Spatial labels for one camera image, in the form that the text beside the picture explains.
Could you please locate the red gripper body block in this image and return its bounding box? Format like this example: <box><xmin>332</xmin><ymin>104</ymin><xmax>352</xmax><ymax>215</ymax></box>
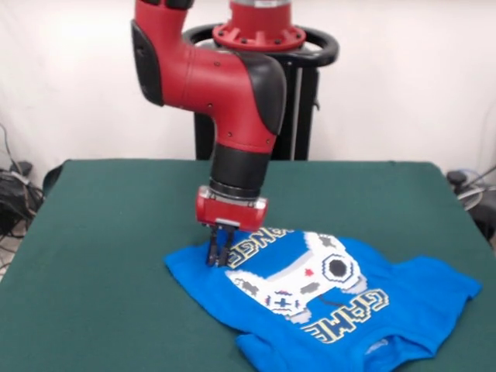
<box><xmin>195</xmin><ymin>184</ymin><xmax>269</xmax><ymax>233</ymax></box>

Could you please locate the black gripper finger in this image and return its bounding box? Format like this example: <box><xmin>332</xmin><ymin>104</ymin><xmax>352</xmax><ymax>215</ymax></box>
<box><xmin>206</xmin><ymin>223</ymin><xmax>221</xmax><ymax>267</ymax></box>
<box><xmin>216</xmin><ymin>226</ymin><xmax>236</xmax><ymax>268</ymax></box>

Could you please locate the blue printed T-shirt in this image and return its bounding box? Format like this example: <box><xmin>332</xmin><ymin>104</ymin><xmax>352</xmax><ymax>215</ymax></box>
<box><xmin>164</xmin><ymin>228</ymin><xmax>484</xmax><ymax>372</ymax></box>

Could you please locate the dark green table cloth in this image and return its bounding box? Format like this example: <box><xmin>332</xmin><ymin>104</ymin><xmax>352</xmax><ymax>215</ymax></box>
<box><xmin>0</xmin><ymin>158</ymin><xmax>496</xmax><ymax>372</ymax></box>

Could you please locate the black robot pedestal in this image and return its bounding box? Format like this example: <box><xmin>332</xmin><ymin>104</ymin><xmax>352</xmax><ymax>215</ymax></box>
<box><xmin>181</xmin><ymin>23</ymin><xmax>341</xmax><ymax>160</ymax></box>

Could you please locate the black cable tangle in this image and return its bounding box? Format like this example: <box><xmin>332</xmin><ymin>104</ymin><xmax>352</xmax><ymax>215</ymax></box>
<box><xmin>0</xmin><ymin>123</ymin><xmax>47</xmax><ymax>272</ymax></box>

